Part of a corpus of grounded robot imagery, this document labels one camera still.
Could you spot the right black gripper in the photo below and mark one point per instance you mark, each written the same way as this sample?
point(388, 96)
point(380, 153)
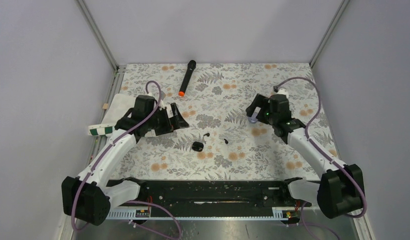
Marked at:
point(260, 101)

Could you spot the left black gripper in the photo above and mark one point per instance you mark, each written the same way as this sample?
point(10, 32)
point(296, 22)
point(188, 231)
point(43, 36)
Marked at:
point(176, 122)

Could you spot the purple earbud charging case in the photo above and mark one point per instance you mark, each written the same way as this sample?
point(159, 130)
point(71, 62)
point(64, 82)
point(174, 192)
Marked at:
point(253, 118)

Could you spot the black earbud charging case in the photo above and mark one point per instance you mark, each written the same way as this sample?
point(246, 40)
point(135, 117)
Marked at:
point(197, 146)

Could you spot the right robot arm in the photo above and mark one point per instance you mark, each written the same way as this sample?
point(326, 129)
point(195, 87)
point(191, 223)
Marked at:
point(340, 189)

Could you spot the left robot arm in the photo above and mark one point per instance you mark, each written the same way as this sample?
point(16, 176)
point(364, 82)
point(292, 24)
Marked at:
point(87, 197)

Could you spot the floral tablecloth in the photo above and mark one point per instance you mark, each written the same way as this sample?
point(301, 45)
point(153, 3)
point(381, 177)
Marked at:
point(215, 103)

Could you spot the black microphone orange tip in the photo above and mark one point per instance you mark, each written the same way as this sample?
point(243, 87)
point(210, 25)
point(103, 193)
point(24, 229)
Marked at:
point(191, 66)

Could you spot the green white checkered mat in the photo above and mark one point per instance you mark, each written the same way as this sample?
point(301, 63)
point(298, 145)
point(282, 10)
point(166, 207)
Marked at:
point(118, 108)

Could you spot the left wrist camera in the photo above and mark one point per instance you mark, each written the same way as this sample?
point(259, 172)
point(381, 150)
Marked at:
point(161, 101)

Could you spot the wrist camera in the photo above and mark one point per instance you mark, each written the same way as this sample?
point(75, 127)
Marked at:
point(281, 91)
point(161, 101)

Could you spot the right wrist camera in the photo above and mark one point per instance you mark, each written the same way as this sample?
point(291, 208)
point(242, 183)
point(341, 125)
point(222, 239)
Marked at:
point(281, 91)

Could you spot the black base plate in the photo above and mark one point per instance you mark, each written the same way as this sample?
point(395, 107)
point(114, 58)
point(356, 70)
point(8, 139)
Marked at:
point(245, 199)

